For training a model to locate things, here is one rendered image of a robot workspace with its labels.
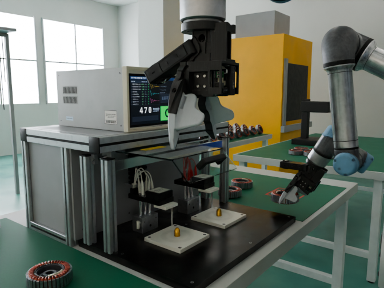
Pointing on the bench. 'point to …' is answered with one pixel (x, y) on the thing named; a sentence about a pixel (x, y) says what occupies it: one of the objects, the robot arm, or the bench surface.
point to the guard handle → (211, 160)
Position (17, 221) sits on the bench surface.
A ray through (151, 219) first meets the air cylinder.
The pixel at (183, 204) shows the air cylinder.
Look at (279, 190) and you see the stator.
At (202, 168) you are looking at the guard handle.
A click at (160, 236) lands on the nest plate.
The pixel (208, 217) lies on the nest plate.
